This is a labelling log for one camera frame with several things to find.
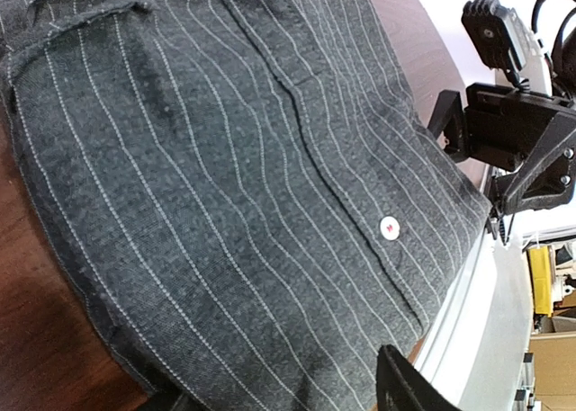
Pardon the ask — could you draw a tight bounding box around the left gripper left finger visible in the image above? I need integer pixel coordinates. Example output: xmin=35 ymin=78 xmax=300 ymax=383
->
xmin=143 ymin=391 xmax=198 ymax=411

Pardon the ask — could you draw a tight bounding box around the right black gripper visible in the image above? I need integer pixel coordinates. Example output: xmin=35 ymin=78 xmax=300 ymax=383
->
xmin=427 ymin=83 xmax=575 ymax=213

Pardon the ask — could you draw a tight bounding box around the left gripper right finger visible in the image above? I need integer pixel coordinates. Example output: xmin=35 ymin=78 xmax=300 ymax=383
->
xmin=376 ymin=344 xmax=459 ymax=411

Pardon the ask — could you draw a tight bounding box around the black striped shirt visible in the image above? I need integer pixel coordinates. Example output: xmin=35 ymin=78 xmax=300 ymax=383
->
xmin=1 ymin=0 xmax=490 ymax=410

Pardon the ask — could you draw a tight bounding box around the front aluminium rail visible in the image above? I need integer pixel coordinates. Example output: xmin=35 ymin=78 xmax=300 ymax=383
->
xmin=414 ymin=233 xmax=533 ymax=410

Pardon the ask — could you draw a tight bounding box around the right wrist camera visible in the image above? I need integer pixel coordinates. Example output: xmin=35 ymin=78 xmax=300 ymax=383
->
xmin=461 ymin=0 xmax=553 ymax=96

